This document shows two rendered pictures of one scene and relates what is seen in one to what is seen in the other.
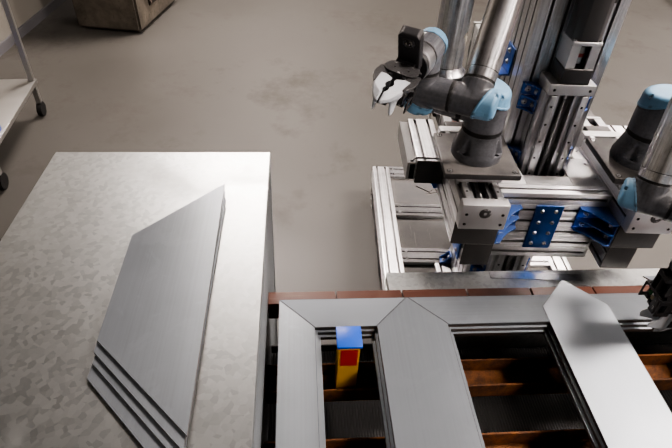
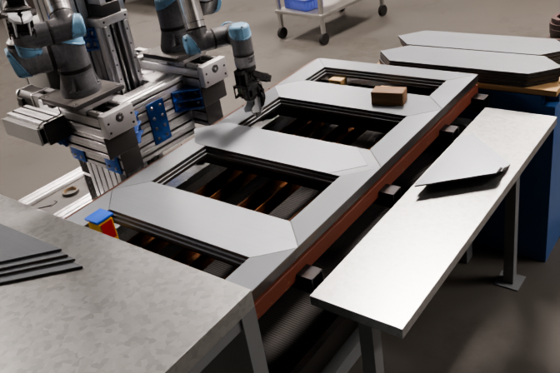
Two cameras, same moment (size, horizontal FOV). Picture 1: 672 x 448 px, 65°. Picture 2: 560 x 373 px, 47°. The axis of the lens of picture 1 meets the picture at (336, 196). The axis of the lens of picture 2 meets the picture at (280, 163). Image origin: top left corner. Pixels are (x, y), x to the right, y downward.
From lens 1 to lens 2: 1.03 m
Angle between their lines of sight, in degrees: 38
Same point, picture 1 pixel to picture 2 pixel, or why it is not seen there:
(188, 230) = not seen: outside the picture
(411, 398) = (166, 215)
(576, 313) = (215, 134)
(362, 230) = not seen: hidden behind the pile
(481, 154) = (88, 83)
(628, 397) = (270, 142)
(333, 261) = not seen: hidden behind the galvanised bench
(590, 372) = (244, 147)
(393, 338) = (126, 206)
